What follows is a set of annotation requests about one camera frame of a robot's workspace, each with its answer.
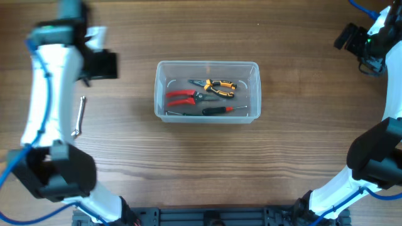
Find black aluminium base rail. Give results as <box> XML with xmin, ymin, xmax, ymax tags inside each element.
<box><xmin>71</xmin><ymin>205</ymin><xmax>351</xmax><ymax>226</ymax></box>

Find green handled screwdriver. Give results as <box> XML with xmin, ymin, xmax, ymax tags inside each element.
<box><xmin>166</xmin><ymin>111</ymin><xmax>203</xmax><ymax>116</ymax></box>

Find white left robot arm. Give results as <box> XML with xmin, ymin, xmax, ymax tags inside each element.
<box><xmin>5</xmin><ymin>1</ymin><xmax>136</xmax><ymax>225</ymax></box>

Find clear plastic container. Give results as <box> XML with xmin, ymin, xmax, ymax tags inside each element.
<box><xmin>154</xmin><ymin>61</ymin><xmax>261</xmax><ymax>124</ymax></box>

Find black red screwdriver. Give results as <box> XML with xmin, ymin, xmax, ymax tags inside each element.
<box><xmin>202</xmin><ymin>105</ymin><xmax>247</xmax><ymax>116</ymax></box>

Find red handled snips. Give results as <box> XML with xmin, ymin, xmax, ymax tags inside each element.
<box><xmin>166</xmin><ymin>90</ymin><xmax>219</xmax><ymax>107</ymax></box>

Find silver wrench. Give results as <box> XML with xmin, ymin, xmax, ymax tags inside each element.
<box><xmin>71</xmin><ymin>96</ymin><xmax>87</xmax><ymax>139</ymax></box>

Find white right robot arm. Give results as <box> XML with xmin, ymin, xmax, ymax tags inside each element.
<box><xmin>290</xmin><ymin>0</ymin><xmax>401</xmax><ymax>225</ymax></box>

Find orange black pliers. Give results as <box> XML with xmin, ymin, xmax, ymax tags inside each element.
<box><xmin>188</xmin><ymin>79</ymin><xmax>237</xmax><ymax>99</ymax></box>

